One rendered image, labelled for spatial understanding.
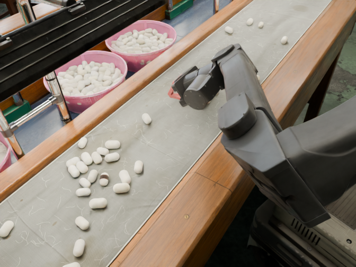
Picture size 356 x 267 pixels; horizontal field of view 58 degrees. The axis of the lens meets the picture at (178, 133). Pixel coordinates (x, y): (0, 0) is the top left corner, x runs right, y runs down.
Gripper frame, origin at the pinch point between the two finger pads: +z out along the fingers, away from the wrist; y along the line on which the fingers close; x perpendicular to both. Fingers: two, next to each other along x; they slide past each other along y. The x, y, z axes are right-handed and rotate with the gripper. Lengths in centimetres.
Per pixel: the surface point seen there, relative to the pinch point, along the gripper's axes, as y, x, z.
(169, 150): 13.8, 9.8, -3.6
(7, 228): 50, -1, 6
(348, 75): -168, 81, 27
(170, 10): -60, -22, 38
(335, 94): -141, 80, 28
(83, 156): 28.1, -1.7, 6.8
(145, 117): 8.9, 0.9, 3.8
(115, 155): 23.8, 2.4, 2.1
